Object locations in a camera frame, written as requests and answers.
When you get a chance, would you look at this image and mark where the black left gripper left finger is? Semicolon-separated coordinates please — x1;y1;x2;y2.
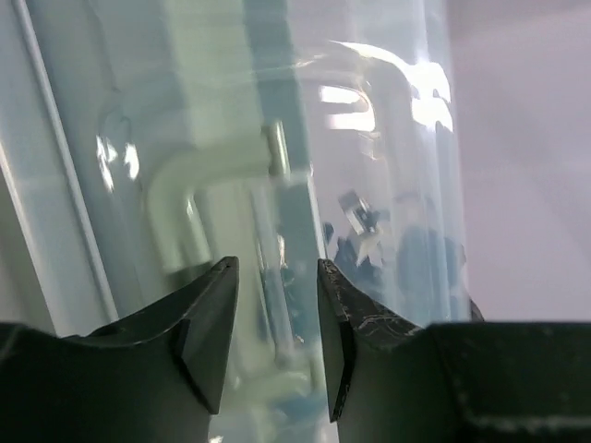
1;257;239;442

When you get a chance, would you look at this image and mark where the mint green plastic toolbox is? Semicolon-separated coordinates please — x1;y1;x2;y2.
1;1;469;442

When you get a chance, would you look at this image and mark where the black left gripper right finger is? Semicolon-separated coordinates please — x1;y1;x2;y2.
317;259;590;442

